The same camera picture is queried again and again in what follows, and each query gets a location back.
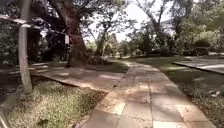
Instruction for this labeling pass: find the stone slab branch path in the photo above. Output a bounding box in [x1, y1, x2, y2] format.
[31, 64, 129, 93]

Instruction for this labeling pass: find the thick brown tree trunk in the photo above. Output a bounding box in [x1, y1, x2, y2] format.
[49, 0, 93, 68]

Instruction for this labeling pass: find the reddish stone slab path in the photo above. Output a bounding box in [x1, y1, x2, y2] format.
[78, 60, 218, 128]

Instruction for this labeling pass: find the pale building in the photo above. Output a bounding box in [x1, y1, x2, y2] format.
[146, 19, 176, 36]

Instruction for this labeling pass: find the grass patch with dry leaves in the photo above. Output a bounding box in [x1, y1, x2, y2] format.
[0, 78, 108, 128]

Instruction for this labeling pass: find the wood of green trees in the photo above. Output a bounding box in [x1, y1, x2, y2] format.
[88, 0, 224, 58]

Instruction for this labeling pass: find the shaded grass strip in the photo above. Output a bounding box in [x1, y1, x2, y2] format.
[136, 56, 224, 128]

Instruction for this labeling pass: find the pale pole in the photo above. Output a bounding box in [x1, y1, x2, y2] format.
[17, 0, 34, 94]

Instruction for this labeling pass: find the grey paved road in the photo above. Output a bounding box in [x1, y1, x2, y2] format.
[172, 57, 224, 75]

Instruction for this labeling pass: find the pale slanted bar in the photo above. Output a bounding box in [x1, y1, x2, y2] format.
[0, 13, 33, 28]

